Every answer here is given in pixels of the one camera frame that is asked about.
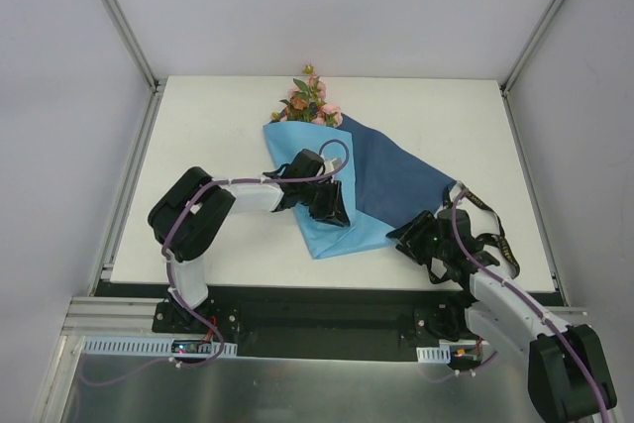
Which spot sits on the fake flower stem pink roses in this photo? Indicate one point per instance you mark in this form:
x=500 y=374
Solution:
x=326 y=113

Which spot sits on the white cable duct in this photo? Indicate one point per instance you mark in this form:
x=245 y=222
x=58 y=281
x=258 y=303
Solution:
x=157 y=348
x=440 y=355

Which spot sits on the right aluminium frame post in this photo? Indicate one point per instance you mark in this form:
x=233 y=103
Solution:
x=538 y=34

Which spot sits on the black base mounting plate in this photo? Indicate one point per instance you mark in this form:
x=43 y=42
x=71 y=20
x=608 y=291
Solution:
x=348 y=345

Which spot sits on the left aluminium frame post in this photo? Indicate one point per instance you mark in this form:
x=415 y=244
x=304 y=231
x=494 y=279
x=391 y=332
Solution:
x=127 y=35

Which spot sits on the black ribbon gold lettering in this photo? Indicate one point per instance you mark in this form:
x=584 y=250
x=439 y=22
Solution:
x=453 y=248

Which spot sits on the left white cable duct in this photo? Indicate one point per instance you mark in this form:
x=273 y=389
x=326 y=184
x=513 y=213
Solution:
x=157 y=348

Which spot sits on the right white cable duct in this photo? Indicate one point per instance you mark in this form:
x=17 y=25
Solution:
x=440 y=355

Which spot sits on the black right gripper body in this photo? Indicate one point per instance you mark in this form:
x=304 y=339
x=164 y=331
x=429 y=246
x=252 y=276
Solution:
x=416 y=234

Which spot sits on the aluminium frame post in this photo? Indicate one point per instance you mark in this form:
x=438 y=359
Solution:
x=127 y=35
x=538 y=34

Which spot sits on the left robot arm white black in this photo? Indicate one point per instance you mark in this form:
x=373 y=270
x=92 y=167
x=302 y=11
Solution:
x=187 y=219

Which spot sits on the fake flower stem orange blooms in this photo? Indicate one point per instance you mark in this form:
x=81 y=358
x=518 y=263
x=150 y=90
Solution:
x=298 y=104

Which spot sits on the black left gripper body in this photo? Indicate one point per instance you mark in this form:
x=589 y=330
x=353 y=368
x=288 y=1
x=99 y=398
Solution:
x=326 y=199

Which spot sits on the blue wrapping paper sheet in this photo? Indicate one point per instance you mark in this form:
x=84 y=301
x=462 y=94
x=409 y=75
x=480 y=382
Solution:
x=384 y=186

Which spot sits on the aluminium front rail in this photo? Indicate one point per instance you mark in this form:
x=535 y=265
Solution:
x=124 y=319

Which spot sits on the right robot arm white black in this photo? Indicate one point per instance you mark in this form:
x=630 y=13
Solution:
x=566 y=371

